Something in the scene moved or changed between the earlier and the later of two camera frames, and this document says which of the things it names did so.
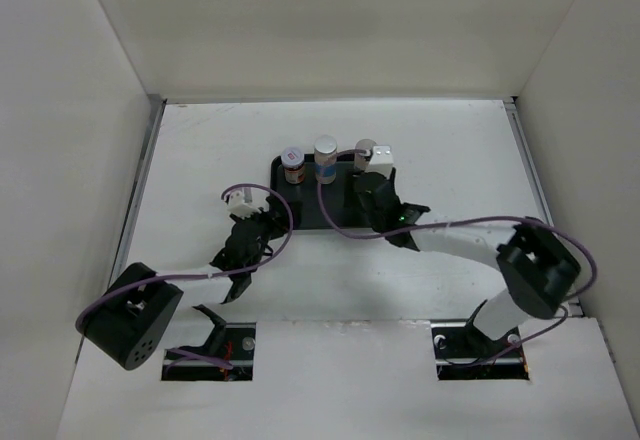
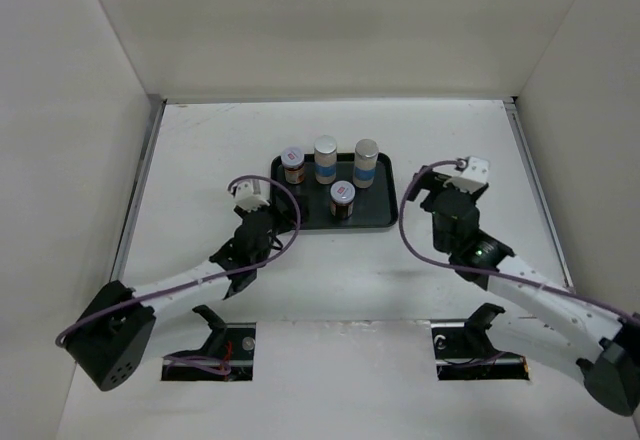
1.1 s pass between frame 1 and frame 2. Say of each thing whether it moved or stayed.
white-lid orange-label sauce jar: stayed
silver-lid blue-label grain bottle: stayed
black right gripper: moved
